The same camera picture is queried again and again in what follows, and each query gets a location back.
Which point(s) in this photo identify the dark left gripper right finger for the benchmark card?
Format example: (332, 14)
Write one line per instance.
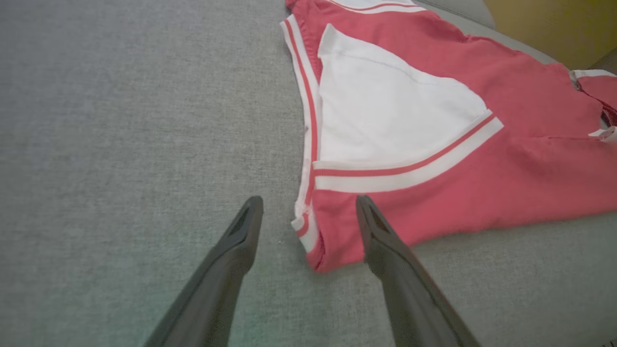
(409, 299)

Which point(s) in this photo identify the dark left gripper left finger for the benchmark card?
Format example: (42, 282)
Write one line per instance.
(217, 289)

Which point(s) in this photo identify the red jersey with black lettering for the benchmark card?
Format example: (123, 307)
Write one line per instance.
(482, 183)

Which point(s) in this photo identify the grey fabric sofa seat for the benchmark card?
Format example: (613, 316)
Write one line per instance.
(120, 120)

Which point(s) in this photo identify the grey sofa cushion block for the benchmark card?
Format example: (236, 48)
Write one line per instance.
(462, 9)

